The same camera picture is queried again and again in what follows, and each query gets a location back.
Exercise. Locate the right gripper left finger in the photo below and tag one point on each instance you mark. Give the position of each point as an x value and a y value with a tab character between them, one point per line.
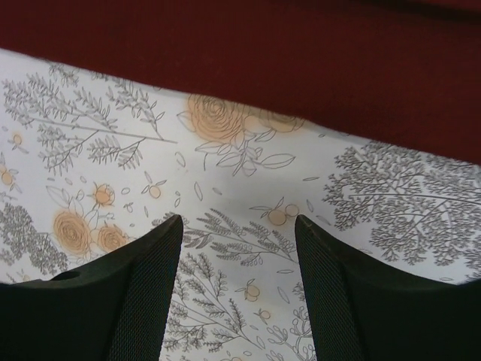
113	308

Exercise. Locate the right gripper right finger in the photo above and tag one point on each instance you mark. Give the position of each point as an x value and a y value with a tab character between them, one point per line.
363	309

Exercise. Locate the dark red t shirt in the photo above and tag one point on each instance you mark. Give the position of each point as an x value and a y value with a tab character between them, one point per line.
402	72

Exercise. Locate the floral table mat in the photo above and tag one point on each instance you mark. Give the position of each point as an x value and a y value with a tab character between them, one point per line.
90	162

